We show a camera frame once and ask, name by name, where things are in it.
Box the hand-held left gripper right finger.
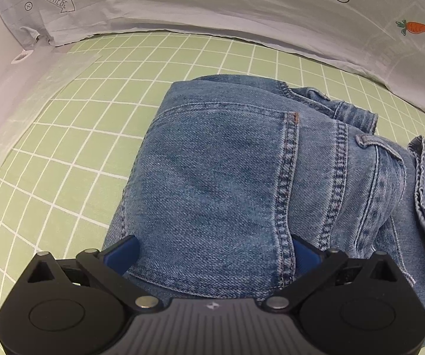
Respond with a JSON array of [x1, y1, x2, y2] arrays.
[[264, 237, 402, 309]]

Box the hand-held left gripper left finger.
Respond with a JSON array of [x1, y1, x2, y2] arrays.
[[25, 235, 159, 309]]

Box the blue denim jeans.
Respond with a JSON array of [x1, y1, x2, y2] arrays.
[[103, 75, 425, 355]]

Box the clear plastic sheet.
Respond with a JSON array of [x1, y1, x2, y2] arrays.
[[0, 50, 104, 208]]

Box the white plastic loop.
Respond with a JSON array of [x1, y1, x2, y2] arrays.
[[11, 49, 33, 64]]

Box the grey printed quilt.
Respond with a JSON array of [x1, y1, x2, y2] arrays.
[[0, 0, 425, 124]]

